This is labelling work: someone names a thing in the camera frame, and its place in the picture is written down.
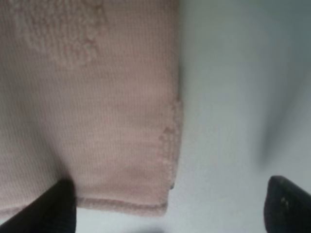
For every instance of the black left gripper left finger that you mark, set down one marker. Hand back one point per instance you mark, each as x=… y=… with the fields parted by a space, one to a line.
x=53 y=212

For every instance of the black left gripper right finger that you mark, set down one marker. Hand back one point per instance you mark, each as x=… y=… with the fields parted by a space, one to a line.
x=287 y=207

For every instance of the pink towel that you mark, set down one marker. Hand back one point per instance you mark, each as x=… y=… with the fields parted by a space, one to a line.
x=89 y=90

